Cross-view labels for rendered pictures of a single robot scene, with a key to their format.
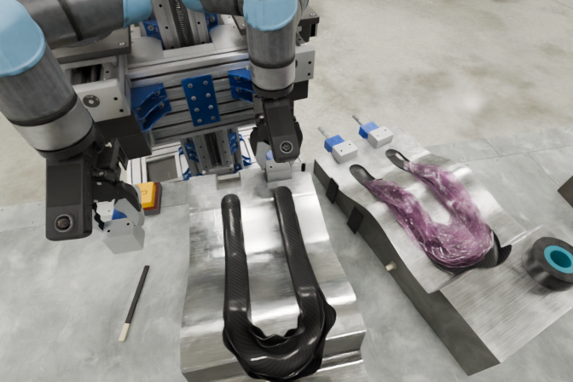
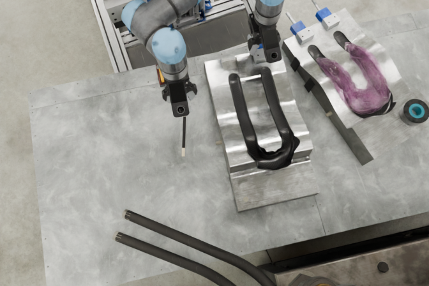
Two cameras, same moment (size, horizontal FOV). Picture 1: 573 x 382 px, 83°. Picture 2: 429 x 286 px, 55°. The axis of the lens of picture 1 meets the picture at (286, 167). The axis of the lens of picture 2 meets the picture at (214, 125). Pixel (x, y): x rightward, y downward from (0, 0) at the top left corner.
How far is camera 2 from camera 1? 0.77 m
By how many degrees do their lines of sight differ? 24
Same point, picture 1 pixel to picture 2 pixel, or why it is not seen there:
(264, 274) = (260, 122)
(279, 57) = (274, 13)
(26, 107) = (177, 69)
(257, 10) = not seen: outside the picture
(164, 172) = not seen: hidden behind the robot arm
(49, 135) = (179, 76)
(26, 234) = (102, 99)
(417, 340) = (339, 150)
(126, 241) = not seen: hidden behind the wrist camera
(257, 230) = (253, 96)
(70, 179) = (179, 89)
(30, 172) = not seen: outside the picture
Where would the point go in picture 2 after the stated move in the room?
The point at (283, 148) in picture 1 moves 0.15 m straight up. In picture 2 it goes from (272, 57) to (279, 31)
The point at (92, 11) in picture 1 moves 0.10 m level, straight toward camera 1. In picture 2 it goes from (186, 8) to (207, 39)
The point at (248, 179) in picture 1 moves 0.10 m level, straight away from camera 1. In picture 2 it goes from (242, 62) to (235, 36)
